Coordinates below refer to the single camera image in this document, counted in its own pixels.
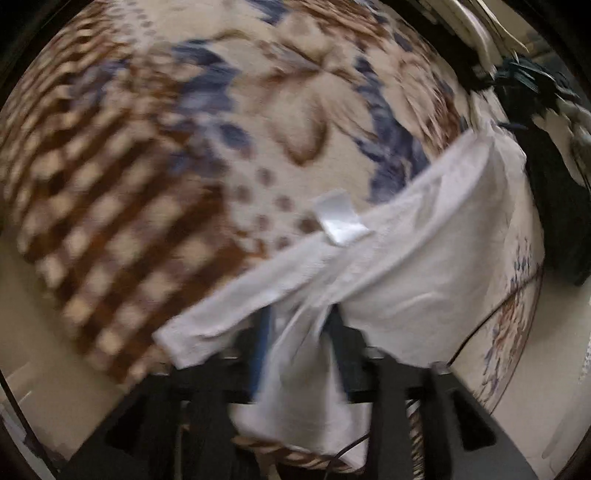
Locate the white small garment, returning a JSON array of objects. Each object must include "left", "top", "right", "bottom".
[{"left": 154, "top": 127, "right": 525, "bottom": 454}]

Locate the floral fleece bed blanket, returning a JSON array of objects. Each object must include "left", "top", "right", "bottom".
[{"left": 1, "top": 1, "right": 543, "bottom": 408}]

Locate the dark teal blanket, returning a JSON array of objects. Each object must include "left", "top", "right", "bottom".
[{"left": 492, "top": 56, "right": 581, "bottom": 110}]

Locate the black cable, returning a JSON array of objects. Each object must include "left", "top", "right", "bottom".
[{"left": 322, "top": 267, "right": 544, "bottom": 476}]

